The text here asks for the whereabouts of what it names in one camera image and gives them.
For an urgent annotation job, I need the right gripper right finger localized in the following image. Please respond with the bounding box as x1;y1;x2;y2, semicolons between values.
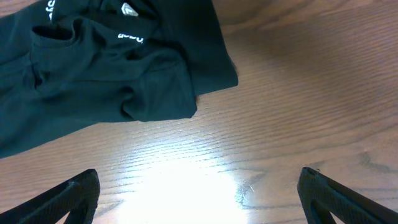
297;167;397;224

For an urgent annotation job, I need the black polo shirt with logo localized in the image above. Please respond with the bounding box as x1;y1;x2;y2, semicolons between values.
1;0;238;157

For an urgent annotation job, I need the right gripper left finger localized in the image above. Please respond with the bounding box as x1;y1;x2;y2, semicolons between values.
1;169;100;224

